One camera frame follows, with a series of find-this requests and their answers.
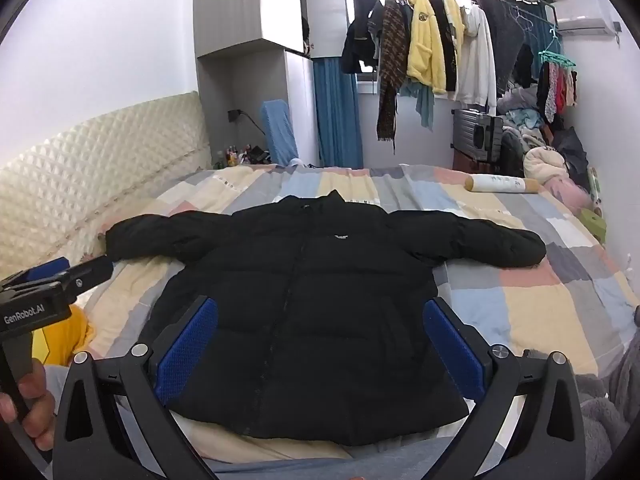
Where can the green clip hanger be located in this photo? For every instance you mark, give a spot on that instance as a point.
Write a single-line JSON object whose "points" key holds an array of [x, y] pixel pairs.
{"points": [[556, 57]]}

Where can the dark grey suitcase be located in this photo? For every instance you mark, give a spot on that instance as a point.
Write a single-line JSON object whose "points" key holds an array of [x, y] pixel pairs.
{"points": [[467, 132]]}

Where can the cluster of small bottles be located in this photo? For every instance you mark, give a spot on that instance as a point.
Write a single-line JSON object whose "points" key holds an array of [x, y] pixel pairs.
{"points": [[235, 156]]}

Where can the yellow cloth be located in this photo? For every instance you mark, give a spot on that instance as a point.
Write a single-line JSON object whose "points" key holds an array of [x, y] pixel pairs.
{"points": [[65, 335]]}

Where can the pastel patchwork quilt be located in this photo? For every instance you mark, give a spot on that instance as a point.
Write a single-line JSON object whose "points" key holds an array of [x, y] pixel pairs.
{"points": [[525, 300]]}

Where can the yellow hoodie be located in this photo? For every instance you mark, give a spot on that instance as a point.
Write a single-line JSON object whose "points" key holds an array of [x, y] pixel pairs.
{"points": [[422, 50]]}

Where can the dark grey sweater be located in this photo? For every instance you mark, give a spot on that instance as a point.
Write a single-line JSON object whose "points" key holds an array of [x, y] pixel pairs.
{"points": [[505, 45]]}

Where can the grey fleece cloth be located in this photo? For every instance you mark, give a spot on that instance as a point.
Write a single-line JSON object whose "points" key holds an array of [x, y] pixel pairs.
{"points": [[600, 410]]}

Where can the teal hanging garment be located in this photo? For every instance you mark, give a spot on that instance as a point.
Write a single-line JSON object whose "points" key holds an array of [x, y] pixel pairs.
{"points": [[424, 105]]}

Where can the black wall plug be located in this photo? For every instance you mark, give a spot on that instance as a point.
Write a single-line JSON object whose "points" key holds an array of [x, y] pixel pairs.
{"points": [[234, 115]]}

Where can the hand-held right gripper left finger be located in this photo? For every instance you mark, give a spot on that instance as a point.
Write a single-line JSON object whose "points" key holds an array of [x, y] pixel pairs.
{"points": [[187, 347]]}

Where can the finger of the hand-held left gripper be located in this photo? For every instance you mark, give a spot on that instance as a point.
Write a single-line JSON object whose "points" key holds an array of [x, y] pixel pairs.
{"points": [[50, 266], [92, 271]]}

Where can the cream quilted headboard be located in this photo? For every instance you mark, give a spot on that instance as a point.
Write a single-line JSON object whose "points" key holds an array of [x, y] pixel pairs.
{"points": [[100, 170]]}

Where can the white bolster pillow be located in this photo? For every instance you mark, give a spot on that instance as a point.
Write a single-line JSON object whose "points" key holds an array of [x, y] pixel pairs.
{"points": [[500, 183]]}

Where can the black hanging garment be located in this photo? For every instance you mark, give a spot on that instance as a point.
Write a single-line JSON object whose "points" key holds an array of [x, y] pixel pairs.
{"points": [[448, 35]]}

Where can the black puffer jacket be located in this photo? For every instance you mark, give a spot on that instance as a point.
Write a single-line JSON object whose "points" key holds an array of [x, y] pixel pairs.
{"points": [[310, 285]]}

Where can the white air conditioner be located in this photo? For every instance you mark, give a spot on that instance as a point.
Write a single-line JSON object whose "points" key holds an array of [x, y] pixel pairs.
{"points": [[585, 22]]}

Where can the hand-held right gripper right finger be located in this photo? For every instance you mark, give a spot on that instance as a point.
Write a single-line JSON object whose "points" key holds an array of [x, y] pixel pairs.
{"points": [[455, 350]]}

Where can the black hanging jacket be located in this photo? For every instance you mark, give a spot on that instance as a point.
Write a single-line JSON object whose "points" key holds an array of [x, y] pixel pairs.
{"points": [[357, 45]]}

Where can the green box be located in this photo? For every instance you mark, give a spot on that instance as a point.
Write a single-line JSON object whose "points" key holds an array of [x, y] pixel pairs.
{"points": [[594, 222]]}

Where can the pile of clothes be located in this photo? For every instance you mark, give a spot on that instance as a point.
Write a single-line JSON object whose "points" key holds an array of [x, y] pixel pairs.
{"points": [[540, 155]]}

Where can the person's left hand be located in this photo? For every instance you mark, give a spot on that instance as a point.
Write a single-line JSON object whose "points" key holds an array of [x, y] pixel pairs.
{"points": [[35, 407]]}

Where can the white hoodie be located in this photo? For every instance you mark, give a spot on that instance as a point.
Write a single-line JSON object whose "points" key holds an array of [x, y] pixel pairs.
{"points": [[477, 60]]}

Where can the blue curtain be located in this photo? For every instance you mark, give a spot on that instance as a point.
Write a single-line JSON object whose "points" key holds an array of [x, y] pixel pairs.
{"points": [[335, 110]]}

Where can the grey white wardrobe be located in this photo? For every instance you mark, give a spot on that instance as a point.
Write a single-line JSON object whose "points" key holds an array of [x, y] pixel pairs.
{"points": [[240, 10]]}

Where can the person's left forearm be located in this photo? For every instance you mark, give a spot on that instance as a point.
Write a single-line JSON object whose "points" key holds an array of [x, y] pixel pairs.
{"points": [[56, 385]]}

